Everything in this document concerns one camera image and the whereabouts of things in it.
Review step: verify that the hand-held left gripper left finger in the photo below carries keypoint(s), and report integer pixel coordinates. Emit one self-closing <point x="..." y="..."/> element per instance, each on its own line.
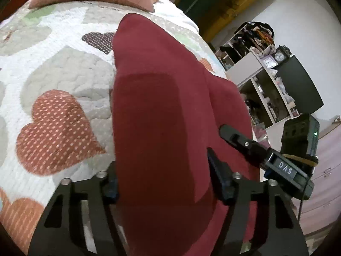
<point x="110" y="189"/>

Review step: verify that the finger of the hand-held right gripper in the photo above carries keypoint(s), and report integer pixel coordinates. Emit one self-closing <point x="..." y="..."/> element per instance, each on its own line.
<point x="239" y="138"/>

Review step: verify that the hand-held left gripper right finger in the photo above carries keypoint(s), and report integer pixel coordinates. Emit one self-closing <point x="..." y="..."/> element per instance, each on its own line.
<point x="222" y="181"/>

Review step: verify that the maroon small garment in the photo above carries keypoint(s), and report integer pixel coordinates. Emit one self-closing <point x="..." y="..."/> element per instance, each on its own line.
<point x="165" y="128"/>

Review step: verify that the white tall shelf with clothes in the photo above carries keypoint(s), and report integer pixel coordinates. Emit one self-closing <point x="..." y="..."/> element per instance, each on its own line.
<point x="239" y="45"/>

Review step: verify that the lilac dresser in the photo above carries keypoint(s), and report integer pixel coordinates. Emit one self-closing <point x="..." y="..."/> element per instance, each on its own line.
<point x="327" y="170"/>

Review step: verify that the white low shelf unit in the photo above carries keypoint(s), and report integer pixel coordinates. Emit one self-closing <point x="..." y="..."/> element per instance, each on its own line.
<point x="255" y="66"/>

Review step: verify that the dark table clock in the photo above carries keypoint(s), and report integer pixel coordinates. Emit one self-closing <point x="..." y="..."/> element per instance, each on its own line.
<point x="280" y="56"/>

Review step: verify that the white heart-patterned quilt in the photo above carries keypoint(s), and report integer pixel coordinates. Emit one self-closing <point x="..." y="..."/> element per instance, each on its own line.
<point x="53" y="85"/>

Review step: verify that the dark green door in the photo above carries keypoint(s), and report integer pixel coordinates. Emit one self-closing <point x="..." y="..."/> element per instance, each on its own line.
<point x="221" y="2"/>

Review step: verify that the dark wall board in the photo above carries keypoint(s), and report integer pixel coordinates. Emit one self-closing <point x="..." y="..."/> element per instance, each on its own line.
<point x="301" y="85"/>

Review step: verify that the purple picture frame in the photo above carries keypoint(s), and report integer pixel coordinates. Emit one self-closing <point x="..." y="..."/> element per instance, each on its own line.
<point x="270" y="61"/>

